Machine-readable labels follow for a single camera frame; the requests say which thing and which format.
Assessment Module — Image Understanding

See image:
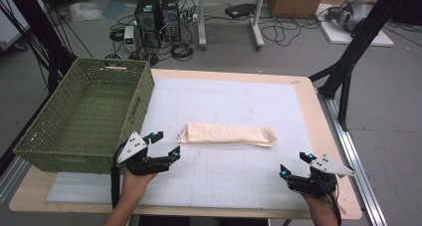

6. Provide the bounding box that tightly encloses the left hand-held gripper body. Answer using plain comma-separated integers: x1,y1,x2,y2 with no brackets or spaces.
116,130,172,176

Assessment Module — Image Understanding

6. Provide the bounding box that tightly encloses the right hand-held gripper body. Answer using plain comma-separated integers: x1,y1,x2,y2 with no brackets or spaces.
287,153,356,199

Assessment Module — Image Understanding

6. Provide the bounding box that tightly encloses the green woven basket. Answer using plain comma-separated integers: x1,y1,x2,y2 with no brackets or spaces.
12,57,156,175

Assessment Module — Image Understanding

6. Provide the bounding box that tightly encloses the cream cloth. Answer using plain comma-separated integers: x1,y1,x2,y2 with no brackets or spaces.
177,121,278,148

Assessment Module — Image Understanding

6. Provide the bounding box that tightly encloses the person's left hand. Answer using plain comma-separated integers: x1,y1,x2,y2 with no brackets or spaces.
121,167,159,200

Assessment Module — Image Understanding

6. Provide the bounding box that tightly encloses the person's right hand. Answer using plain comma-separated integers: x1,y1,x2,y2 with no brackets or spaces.
301,191,342,226

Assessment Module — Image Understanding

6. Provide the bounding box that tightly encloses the white grid mat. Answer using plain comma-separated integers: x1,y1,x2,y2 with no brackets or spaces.
46,76,315,211

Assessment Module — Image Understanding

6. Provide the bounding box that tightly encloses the small white power supply box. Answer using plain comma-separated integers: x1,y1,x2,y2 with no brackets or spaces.
123,25,138,54

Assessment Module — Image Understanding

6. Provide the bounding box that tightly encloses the black desktop computer tower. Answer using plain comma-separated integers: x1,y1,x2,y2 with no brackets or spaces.
160,0,182,43
133,0,162,50

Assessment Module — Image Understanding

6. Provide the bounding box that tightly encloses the black metal stand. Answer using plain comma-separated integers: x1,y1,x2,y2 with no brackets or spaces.
308,0,412,131
0,0,79,96

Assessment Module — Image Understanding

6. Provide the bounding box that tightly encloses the white flat board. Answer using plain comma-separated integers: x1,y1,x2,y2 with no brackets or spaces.
316,3,395,48

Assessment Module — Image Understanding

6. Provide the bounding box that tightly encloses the clear plastic bag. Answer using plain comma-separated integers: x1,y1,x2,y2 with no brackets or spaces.
69,0,105,24

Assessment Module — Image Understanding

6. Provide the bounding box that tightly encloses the grey headset device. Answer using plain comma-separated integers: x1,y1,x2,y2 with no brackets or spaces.
324,0,374,33

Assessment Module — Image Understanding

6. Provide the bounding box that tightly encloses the black flat box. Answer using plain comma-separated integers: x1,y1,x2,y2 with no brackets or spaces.
224,2,257,20

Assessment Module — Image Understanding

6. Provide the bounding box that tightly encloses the brown cardboard box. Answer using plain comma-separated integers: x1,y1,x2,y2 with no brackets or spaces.
267,0,326,20

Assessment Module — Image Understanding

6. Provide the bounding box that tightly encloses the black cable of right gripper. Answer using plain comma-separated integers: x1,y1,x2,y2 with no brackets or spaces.
326,182,343,226

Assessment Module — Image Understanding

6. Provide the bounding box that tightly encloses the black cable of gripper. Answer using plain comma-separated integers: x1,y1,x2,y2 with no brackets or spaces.
326,182,343,226
109,149,124,210

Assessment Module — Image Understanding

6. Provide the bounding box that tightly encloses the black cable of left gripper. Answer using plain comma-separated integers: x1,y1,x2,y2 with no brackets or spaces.
109,149,124,210

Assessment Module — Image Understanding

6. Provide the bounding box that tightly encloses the silver aluminium rail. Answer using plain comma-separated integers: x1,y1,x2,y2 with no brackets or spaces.
317,91,388,226

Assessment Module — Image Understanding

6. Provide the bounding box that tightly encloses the coiled black cable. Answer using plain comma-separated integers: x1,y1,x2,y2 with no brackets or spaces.
170,42,195,62

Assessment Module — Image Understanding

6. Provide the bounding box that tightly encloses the white desk leg frame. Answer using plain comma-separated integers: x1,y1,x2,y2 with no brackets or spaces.
197,0,267,51

